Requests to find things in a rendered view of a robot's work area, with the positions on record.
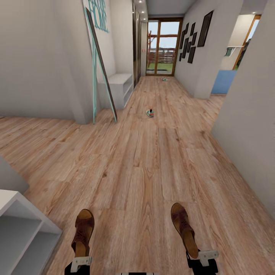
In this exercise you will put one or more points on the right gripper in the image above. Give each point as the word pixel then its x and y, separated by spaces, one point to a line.
pixel 198 269

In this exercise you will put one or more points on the sofa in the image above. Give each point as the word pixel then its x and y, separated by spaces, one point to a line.
pixel 223 82

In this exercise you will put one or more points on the sandal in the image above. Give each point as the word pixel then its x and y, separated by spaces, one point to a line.
pixel 84 228
pixel 180 220

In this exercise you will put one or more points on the door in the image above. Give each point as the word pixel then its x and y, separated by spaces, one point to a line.
pixel 247 39
pixel 163 41

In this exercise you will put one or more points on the standing mirror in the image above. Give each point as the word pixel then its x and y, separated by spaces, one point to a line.
pixel 96 52

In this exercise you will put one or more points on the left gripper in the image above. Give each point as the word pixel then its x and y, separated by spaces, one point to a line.
pixel 84 270

